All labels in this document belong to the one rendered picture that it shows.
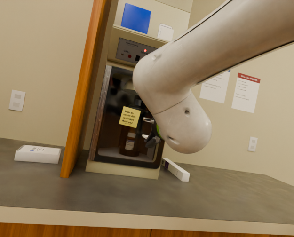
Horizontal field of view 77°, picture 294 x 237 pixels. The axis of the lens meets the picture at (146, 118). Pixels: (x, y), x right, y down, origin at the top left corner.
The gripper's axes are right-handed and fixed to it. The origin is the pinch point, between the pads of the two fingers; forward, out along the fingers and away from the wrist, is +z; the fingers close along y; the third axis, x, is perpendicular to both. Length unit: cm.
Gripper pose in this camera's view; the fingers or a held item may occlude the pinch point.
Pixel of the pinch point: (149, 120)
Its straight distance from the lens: 75.4
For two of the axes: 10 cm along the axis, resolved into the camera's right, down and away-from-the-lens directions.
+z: -2.3, -0.5, 9.7
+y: 1.9, -9.8, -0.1
